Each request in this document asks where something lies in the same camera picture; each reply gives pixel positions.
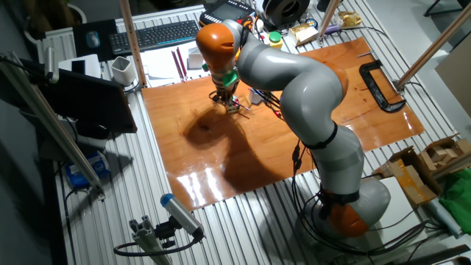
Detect slanted aluminium beam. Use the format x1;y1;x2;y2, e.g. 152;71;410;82
0;51;107;200

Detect black C-clamp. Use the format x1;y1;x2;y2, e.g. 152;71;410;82
356;51;407;113

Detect blue hexagonal pen holder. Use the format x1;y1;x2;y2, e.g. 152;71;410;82
248;88;263;105

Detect gold snack bag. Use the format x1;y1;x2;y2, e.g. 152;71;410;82
337;10;364;29

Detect brown cardboard box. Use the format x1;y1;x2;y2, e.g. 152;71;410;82
371;145;443;206

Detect white foam sheet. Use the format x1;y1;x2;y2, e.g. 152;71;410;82
378;176;428;240

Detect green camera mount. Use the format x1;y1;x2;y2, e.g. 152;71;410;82
201;63;241;88

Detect black monitor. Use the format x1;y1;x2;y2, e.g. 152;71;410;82
20;58;138;135

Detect black mouse pad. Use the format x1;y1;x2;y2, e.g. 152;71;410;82
72;18;119;63

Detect grey computer mouse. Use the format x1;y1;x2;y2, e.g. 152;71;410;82
85;30;102;49

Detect silver cylinder camera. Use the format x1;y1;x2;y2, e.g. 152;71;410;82
43;46;60;85

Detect cardboard box wooden blocks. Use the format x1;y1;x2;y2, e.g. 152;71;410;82
419;133;471;176

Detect wooden post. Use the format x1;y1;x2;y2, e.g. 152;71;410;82
316;0;342;47
395;2;471;92
118;0;149;88

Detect aluminium profile stand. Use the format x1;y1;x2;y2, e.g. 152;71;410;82
128;214;173;265

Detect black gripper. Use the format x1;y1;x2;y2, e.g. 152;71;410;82
213;85;238;109

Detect black chair base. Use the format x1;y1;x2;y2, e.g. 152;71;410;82
422;0;471;18

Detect green cloth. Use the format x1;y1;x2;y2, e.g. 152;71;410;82
439;177;471;236

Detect black orange teach pendant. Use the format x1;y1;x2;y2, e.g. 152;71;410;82
199;0;259;29

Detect yellow box green mushroom button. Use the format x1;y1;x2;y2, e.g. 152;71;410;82
267;30;285;51

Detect white paper sheets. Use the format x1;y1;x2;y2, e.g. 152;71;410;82
141;47;215;89

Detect blue wipes pack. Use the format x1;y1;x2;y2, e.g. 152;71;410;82
65;149;112;190

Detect white square cup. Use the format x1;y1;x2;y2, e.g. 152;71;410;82
187;46;205;70

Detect red pencil pink eraser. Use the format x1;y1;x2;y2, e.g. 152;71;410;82
170;50;185;82
175;46;189;80
224;97;252;113

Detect black filament spool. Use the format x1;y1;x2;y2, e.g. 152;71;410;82
261;0;311;27

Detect black keyboard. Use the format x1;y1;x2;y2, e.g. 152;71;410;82
108;19;203;57

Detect white rubik's cube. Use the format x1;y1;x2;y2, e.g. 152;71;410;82
225;96;241;114

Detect silver camera blue cap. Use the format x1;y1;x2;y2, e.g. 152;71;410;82
160;192;206;240

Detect gold tissue box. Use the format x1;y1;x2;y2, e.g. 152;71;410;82
288;22;319;47

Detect white rounded cup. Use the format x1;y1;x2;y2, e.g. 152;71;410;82
110;55;138;87

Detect black camera cable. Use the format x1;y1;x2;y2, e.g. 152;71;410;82
113;235;204;258

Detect white roll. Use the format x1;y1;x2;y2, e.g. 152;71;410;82
424;198;463;238

